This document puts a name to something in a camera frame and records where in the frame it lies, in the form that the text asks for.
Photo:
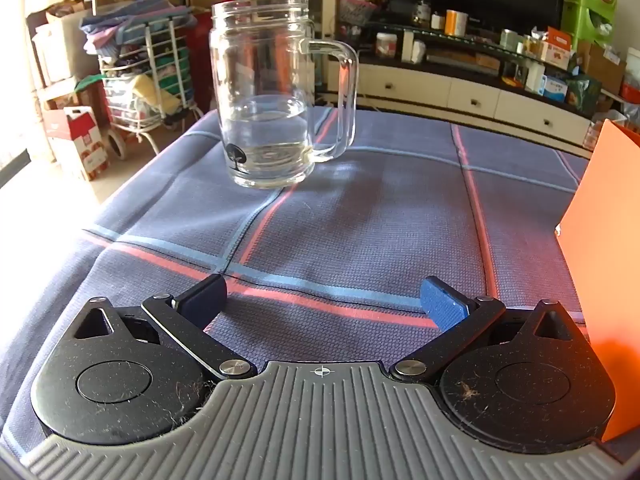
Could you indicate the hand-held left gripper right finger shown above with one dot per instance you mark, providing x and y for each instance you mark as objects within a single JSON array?
[{"x": 442, "y": 302}]

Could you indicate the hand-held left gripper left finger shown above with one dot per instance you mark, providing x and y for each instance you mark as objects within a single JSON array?
[{"x": 200, "y": 297}]

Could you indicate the orange cardboard box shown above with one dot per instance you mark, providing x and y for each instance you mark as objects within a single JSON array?
[{"x": 602, "y": 240}]

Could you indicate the plaid blue blanket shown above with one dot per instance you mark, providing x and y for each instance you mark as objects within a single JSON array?
[{"x": 350, "y": 220}]

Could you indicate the red and white cardboard box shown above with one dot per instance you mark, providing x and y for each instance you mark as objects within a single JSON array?
[{"x": 77, "y": 142}]

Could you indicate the clear glass jar mug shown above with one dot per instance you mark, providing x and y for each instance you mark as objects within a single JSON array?
[{"x": 265, "y": 110}]

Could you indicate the white drawer television cabinet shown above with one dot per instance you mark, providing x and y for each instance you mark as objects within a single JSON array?
[{"x": 475, "y": 97}]

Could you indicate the blue and white carton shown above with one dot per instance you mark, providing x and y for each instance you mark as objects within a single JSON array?
[{"x": 555, "y": 89}]

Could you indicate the green packet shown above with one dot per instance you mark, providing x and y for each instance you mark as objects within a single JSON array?
[{"x": 584, "y": 94}]

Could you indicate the orange and white carton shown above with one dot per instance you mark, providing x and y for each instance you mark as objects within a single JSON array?
[{"x": 559, "y": 49}]

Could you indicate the orange and white bottle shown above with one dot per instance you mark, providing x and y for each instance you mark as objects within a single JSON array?
[{"x": 456, "y": 22}]

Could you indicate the brown cardboard box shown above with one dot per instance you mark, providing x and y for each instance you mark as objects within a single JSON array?
[{"x": 62, "y": 42}]

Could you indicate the dark glass jar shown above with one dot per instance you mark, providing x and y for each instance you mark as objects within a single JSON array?
[{"x": 422, "y": 12}]

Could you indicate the pink woven basket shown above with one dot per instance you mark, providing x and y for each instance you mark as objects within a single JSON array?
[{"x": 356, "y": 10}]

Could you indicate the green plastic stacking bins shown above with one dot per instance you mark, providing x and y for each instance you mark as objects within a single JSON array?
[{"x": 590, "y": 10}]

